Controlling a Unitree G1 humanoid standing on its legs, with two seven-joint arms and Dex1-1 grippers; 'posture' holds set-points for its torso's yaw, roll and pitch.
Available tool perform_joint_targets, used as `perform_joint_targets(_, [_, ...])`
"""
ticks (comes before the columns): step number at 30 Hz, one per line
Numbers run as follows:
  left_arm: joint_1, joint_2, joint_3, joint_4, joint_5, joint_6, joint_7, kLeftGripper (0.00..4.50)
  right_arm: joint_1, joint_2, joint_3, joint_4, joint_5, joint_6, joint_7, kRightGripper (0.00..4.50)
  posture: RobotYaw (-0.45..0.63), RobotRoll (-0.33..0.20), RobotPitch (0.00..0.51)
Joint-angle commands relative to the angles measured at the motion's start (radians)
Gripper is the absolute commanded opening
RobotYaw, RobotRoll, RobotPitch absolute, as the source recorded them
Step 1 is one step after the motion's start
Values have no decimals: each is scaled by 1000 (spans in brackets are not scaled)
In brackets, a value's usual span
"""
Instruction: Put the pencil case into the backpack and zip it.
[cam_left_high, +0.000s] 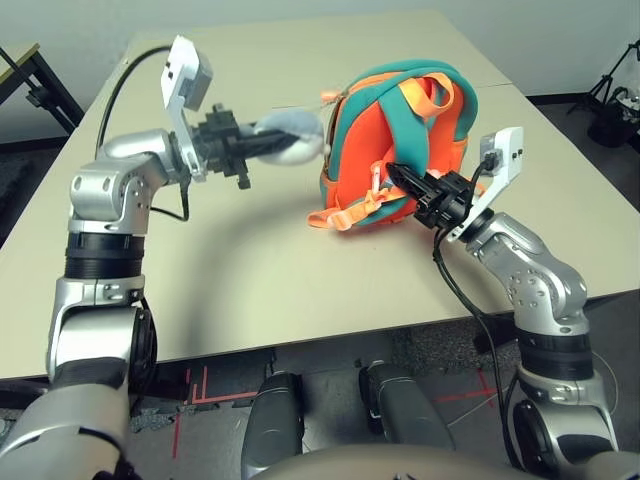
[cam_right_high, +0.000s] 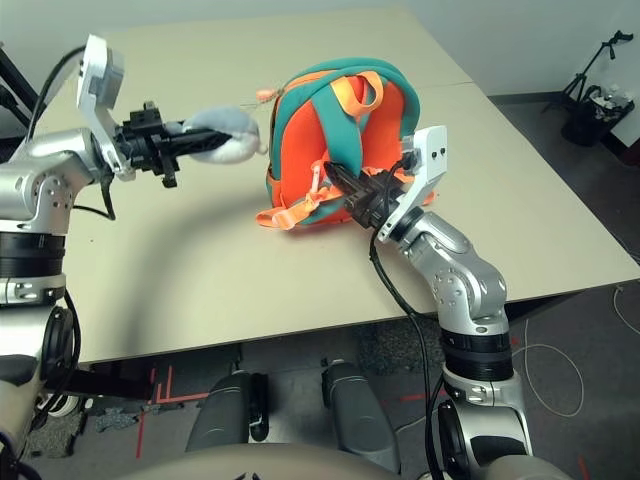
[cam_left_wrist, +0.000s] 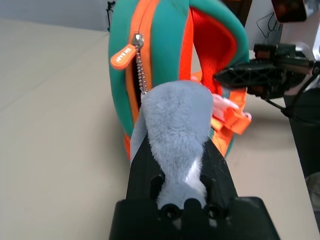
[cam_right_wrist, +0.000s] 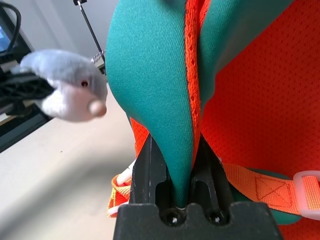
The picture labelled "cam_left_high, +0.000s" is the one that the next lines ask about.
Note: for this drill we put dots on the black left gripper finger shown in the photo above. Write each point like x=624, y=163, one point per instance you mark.
x=265, y=135
x=270, y=151

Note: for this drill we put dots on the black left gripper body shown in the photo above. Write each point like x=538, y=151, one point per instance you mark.
x=220, y=142

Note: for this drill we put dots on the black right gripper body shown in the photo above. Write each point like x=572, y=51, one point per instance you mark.
x=447, y=200

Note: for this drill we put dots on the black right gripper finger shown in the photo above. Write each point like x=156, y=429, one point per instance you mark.
x=411, y=196
x=410, y=179

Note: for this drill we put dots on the grey white plush shark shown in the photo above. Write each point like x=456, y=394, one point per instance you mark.
x=300, y=150

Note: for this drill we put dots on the teal and orange backpack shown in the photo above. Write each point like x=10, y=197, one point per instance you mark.
x=370, y=150

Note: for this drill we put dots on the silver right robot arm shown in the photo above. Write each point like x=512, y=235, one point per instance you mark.
x=540, y=280

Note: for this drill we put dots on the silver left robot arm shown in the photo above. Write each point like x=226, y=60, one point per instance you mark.
x=105, y=200

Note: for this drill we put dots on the black table foot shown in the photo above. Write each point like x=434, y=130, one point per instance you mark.
x=495, y=335

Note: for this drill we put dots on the black tripod stand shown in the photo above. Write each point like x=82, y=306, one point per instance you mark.
x=612, y=125
x=607, y=85

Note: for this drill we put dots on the dark robot right leg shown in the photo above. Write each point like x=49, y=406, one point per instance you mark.
x=405, y=410

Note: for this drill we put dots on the dark robot leg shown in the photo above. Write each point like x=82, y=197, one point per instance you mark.
x=275, y=420
x=405, y=410

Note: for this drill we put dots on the dark robot left leg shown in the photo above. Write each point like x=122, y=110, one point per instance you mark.
x=275, y=420

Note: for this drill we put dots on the beige robot torso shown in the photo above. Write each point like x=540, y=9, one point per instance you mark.
x=385, y=465

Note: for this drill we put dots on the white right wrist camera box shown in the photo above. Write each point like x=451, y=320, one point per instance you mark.
x=505, y=150

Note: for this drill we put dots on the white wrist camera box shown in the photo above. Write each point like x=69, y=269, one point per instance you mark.
x=185, y=70
x=505, y=150

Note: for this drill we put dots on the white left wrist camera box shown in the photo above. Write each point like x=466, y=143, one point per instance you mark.
x=185, y=70

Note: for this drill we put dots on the black clamp on frame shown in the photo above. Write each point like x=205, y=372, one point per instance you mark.
x=38, y=97

